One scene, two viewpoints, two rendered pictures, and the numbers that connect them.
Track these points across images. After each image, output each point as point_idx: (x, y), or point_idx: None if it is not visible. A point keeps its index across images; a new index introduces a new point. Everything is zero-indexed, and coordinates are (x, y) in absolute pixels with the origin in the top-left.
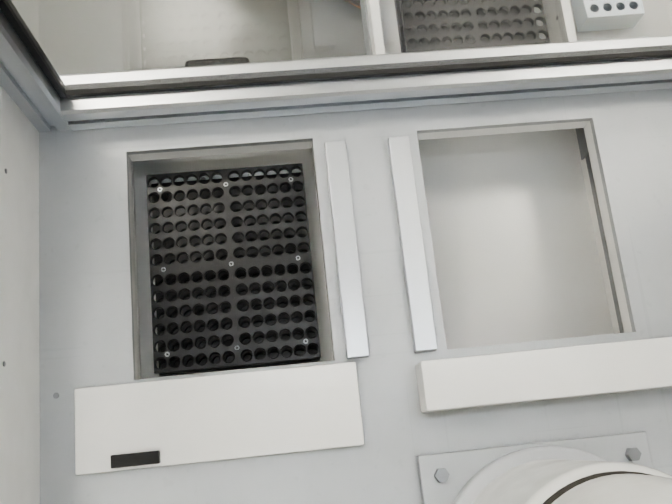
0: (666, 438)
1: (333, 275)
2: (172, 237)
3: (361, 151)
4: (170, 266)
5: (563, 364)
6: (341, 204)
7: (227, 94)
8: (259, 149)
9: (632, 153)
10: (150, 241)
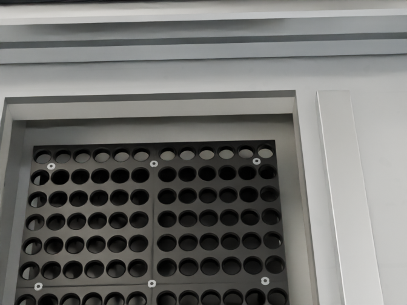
0: None
1: (332, 300)
2: (60, 237)
3: (374, 110)
4: (50, 282)
5: None
6: (345, 181)
7: (167, 8)
8: (210, 109)
9: None
10: (24, 241)
